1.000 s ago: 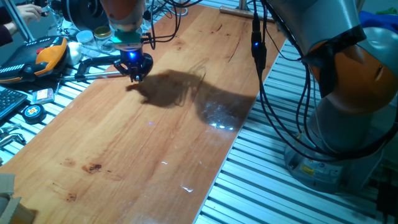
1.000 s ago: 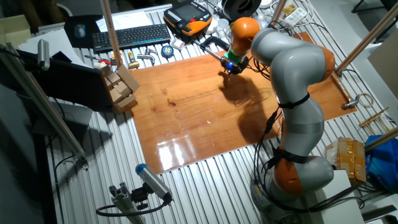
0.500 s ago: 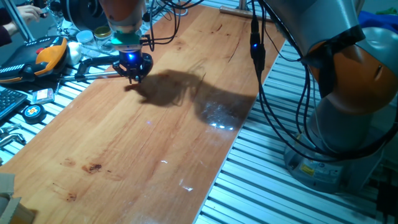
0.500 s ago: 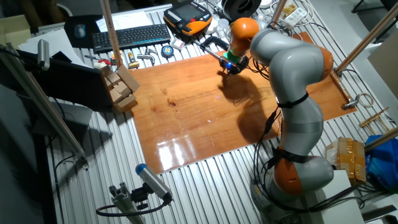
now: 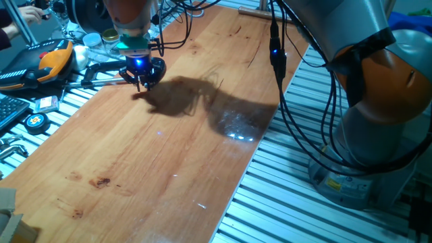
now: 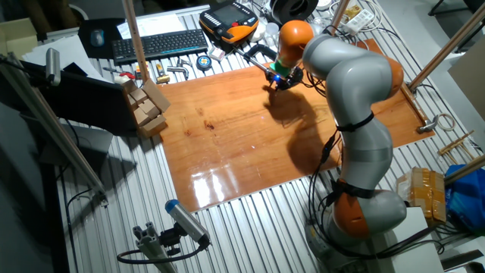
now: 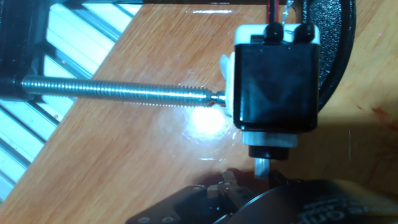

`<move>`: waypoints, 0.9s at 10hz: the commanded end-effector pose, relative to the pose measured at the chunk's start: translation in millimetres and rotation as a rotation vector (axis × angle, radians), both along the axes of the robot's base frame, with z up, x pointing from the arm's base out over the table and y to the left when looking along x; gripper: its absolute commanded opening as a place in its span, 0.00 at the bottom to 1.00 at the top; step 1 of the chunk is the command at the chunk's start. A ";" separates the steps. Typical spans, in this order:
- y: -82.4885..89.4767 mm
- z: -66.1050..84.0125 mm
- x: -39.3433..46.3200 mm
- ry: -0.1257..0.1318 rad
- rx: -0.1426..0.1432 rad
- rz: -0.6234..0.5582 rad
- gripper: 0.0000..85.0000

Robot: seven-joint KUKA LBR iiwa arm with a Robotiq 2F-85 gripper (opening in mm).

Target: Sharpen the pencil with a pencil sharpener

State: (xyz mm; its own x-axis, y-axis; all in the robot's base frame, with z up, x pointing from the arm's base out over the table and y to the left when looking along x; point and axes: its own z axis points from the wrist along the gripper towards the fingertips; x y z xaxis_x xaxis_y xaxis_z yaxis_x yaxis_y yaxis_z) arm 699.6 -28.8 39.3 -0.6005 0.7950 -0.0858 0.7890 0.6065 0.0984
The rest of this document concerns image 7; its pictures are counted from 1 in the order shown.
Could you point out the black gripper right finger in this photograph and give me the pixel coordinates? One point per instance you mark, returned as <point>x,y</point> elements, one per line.
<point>233,189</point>

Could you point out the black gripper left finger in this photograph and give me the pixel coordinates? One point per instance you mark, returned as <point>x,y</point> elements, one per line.
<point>186,208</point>

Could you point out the glossy wooden board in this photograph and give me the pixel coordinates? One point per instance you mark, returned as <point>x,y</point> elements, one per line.
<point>124,149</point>

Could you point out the white clamp pad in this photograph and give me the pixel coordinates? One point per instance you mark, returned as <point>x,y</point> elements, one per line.
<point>228,81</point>

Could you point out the black C-clamp steel screw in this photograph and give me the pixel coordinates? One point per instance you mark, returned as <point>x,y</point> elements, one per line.
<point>109,90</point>

